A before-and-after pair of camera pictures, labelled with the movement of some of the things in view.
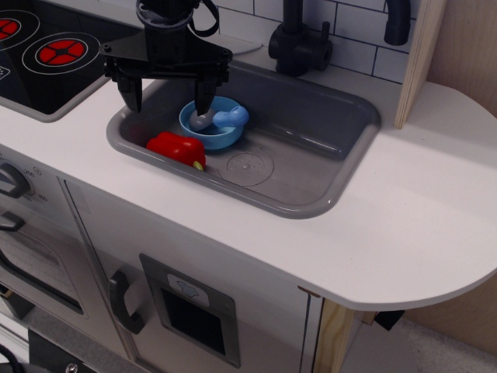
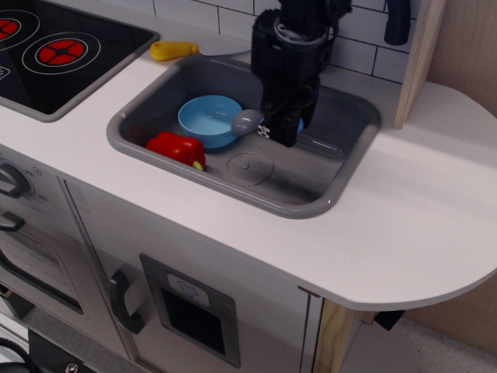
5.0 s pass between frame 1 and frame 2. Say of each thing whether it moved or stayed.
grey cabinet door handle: stayed
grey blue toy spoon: moved
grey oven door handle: stayed
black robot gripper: moved
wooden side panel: stayed
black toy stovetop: stayed
